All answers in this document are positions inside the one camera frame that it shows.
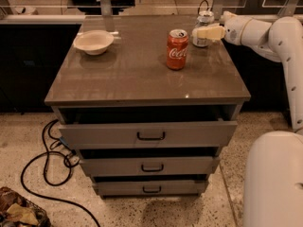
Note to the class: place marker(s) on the red Coca-Cola can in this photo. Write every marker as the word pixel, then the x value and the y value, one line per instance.
pixel 177 49

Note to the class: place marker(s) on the silver green 7up can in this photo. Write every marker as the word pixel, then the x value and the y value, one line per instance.
pixel 204 20

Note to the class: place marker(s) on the bottom grey drawer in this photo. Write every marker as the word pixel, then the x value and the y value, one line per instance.
pixel 150 188

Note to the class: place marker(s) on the white paper bowl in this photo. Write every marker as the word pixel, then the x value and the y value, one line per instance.
pixel 93 42

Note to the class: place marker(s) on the basket with cloths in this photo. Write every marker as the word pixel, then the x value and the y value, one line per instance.
pixel 17 211

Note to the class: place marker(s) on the grey drawer cabinet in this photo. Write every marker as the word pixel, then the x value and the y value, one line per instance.
pixel 130 83

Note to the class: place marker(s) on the top grey drawer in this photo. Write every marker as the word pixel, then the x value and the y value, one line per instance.
pixel 149 135

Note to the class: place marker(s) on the middle grey drawer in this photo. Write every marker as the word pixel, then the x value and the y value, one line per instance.
pixel 149 166

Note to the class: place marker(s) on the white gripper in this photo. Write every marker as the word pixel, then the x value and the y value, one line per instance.
pixel 234 29

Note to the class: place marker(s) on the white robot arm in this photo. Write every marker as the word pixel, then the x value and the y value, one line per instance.
pixel 273 193

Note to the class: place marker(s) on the grey drawer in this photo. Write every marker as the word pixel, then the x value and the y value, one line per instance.
pixel 149 166
pixel 149 135
pixel 150 188

